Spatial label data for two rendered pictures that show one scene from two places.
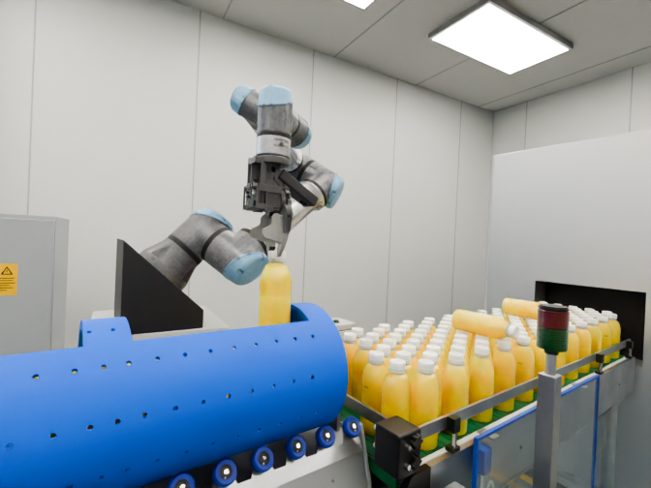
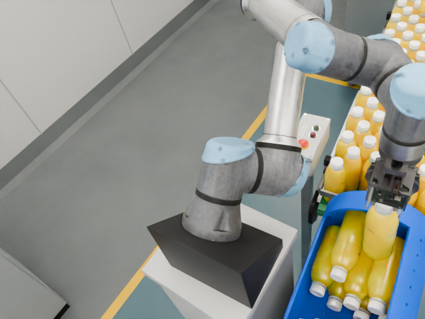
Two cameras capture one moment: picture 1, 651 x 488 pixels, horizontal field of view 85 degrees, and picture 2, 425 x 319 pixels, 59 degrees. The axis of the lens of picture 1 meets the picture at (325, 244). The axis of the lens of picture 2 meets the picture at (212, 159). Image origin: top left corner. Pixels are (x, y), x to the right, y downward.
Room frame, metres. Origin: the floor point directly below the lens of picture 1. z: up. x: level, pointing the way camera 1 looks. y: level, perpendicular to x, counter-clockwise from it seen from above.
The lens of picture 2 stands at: (0.50, 0.52, 2.10)
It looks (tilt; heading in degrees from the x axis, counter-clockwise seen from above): 49 degrees down; 347
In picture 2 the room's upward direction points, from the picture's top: 16 degrees counter-clockwise
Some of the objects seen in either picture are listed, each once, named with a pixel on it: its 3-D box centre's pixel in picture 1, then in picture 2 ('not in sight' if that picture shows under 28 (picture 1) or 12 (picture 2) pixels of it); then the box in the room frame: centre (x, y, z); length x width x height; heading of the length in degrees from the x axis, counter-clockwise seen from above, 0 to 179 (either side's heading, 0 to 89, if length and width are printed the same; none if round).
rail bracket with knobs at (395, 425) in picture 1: (395, 447); not in sight; (0.76, -0.17, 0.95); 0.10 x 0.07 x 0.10; 36
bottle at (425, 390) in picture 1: (423, 405); not in sight; (0.87, -0.26, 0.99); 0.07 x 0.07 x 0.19
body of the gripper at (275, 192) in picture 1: (268, 186); (394, 171); (0.78, 0.13, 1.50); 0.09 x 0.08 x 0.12; 126
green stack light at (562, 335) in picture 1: (551, 337); not in sight; (0.83, -0.54, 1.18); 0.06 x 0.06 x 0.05
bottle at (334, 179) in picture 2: not in sight; (334, 181); (1.10, -0.02, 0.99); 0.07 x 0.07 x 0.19
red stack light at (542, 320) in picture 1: (552, 318); not in sight; (0.83, -0.54, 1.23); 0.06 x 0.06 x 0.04
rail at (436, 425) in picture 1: (561, 371); not in sight; (1.25, -0.85, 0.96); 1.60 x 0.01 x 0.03; 126
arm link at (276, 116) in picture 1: (275, 115); (413, 103); (0.79, 0.12, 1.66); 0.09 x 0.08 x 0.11; 163
